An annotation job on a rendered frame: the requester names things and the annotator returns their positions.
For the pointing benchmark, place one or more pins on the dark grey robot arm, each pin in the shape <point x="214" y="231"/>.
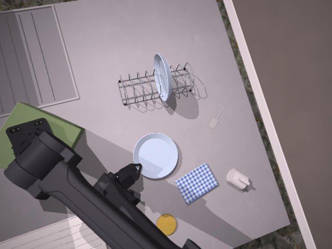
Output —
<point x="46" y="166"/>

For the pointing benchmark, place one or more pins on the white mug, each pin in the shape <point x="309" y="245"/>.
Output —
<point x="237" y="178"/>

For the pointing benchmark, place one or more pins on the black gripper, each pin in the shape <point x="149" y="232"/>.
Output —
<point x="129" y="170"/>

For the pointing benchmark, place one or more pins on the blue and white checkered towel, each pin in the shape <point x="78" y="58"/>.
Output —
<point x="196" y="182"/>

